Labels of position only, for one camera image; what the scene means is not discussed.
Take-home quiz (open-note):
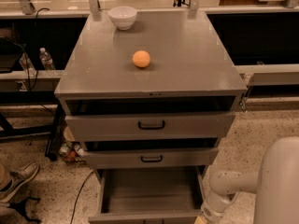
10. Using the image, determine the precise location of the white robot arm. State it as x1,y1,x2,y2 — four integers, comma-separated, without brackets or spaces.
201,136,299,224

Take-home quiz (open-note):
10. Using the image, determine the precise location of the clear plastic water bottle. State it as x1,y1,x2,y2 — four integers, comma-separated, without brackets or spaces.
39,48,55,70

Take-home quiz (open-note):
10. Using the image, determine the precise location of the grey drawer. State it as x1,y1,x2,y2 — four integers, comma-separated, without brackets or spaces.
89,167,204,224
84,148,219,169
65,112,235,142

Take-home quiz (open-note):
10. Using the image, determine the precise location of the black chair base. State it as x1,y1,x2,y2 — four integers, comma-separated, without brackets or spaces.
0,196,41,224

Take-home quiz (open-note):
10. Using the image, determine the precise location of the grey top drawer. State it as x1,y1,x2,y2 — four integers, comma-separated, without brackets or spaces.
65,112,235,142

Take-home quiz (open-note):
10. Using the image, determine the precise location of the grey drawer cabinet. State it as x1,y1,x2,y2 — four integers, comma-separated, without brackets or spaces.
54,8,248,185

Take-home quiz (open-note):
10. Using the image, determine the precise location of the orange ball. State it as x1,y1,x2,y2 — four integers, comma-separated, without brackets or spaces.
132,50,150,68

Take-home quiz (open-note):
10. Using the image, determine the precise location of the black table leg frame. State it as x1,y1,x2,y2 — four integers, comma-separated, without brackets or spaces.
0,105,64,161

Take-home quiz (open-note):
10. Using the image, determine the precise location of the grey sneaker shoe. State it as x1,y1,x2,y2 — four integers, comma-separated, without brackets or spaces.
0,161,39,203

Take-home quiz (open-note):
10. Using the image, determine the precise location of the white bowl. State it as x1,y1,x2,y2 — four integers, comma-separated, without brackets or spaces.
108,7,137,30

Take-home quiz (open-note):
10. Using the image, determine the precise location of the black hanging cable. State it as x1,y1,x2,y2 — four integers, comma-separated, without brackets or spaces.
12,7,55,117

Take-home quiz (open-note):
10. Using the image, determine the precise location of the grey bottom drawer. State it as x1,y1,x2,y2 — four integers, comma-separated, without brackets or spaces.
89,167,204,224

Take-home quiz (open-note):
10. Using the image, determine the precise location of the black floor cable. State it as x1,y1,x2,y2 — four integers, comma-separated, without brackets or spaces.
69,170,95,224

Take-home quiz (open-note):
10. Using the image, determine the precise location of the clutter basket under table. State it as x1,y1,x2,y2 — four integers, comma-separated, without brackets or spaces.
59,126,85,162

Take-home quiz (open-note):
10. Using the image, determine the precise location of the grey middle drawer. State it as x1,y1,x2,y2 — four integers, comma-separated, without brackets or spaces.
84,148,219,169

